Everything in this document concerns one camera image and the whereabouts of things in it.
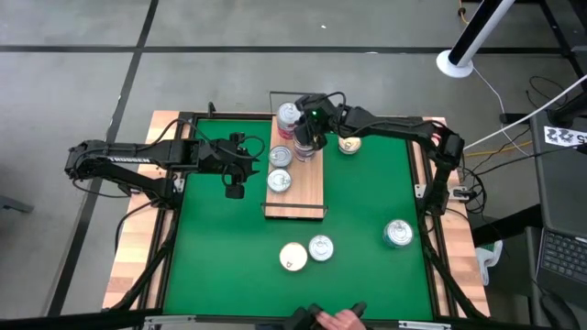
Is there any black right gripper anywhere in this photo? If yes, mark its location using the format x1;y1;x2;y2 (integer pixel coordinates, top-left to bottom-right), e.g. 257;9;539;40
293;93;347;152

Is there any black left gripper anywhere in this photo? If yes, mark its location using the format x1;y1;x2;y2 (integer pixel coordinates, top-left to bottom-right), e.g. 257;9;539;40
198;132;261;201

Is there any light blue tuna can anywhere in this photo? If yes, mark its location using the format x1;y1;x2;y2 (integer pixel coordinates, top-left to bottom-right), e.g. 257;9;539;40
268;145;294;170
266;168;294;194
307;234;335;263
382;219;415;250

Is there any green table mat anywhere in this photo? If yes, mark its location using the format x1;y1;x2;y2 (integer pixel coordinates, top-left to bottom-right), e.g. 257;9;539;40
162;117;436;322

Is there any white tower fan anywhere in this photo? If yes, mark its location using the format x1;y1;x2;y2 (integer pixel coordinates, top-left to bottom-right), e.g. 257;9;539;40
435;0;517;79

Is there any person's hand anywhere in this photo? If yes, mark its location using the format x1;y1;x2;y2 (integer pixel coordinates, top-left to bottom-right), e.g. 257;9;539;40
315;309;368;330

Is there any black stand base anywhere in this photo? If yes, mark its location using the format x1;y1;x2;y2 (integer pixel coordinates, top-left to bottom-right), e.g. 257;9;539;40
498;89;587;126

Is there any black horizontal bar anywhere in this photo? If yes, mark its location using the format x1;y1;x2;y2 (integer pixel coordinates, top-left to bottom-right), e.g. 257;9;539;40
0;307;160;330

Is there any grey furniture foot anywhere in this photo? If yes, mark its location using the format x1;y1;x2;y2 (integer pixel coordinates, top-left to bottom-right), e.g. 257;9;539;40
0;195;34;215

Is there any white paper number label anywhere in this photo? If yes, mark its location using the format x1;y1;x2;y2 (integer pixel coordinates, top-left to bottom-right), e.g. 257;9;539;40
543;125;587;149

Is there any dark grey side desk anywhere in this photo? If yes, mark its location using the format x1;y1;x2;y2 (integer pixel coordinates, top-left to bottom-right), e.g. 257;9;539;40
526;112;587;330

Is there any dark grey laptop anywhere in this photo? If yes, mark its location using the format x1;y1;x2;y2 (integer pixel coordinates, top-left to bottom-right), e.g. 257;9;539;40
534;226;587;299

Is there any wooden shelf black wire frame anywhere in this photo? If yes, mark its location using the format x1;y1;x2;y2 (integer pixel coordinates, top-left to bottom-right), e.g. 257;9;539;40
261;90;329;222

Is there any black metal table frame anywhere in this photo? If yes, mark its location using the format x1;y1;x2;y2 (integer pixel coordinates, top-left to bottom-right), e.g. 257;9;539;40
137;109;460;322

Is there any black teleoperation handle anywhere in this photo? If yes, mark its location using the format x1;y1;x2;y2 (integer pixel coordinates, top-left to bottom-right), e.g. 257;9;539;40
282;301;369;330

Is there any silver metal bracket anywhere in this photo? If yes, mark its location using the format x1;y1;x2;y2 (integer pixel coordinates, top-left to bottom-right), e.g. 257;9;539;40
142;314;199;330
397;320;453;330

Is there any yellow floor cable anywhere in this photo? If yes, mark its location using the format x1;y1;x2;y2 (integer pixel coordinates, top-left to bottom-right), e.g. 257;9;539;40
462;140;534;158

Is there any thin white cable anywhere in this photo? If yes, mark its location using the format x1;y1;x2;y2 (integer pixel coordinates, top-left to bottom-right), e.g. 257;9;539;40
471;66;531;157

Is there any thick white cable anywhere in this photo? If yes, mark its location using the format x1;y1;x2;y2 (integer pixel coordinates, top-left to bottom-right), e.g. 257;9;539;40
456;74;587;155

